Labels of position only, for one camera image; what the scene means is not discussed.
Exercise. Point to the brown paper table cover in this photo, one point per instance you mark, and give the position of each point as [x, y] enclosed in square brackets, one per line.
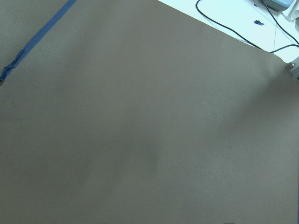
[129, 112]

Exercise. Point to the aluminium frame post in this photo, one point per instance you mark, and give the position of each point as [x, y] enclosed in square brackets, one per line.
[293, 69]

